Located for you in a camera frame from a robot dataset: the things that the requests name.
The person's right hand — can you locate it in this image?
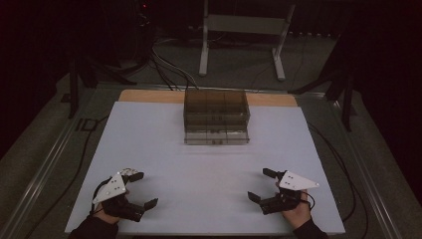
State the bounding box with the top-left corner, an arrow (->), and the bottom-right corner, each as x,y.
281,190 -> 314,230

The dark equipment with red light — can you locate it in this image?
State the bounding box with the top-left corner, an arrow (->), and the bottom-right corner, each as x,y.
131,0 -> 155,63

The black floor cable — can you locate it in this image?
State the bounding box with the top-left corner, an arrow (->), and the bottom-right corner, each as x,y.
24,114 -> 111,239
307,121 -> 370,239

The person's left hand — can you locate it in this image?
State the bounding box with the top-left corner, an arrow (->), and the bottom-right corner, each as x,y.
93,208 -> 121,226

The white metal stand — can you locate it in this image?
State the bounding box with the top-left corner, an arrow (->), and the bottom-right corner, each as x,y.
198,0 -> 297,83

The bundle of cables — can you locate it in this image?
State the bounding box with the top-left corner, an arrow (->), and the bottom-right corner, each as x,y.
149,39 -> 201,93

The black tripod stand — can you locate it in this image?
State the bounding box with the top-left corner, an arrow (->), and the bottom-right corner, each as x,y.
288,33 -> 357,132
67,58 -> 137,120

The aluminium frame rail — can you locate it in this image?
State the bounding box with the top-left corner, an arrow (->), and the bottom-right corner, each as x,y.
326,99 -> 404,239
0,89 -> 98,239

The transparent brown drawer organizer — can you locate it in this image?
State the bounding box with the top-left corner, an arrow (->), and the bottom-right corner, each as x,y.
182,88 -> 251,146

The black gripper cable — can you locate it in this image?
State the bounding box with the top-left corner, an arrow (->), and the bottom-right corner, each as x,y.
300,189 -> 317,211
89,176 -> 114,215

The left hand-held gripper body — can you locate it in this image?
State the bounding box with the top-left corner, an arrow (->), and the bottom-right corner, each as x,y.
91,167 -> 147,223

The white table cover sheet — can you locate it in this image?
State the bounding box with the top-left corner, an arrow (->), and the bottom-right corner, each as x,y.
64,101 -> 346,236

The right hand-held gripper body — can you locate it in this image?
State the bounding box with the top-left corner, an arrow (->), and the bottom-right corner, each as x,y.
259,169 -> 320,216

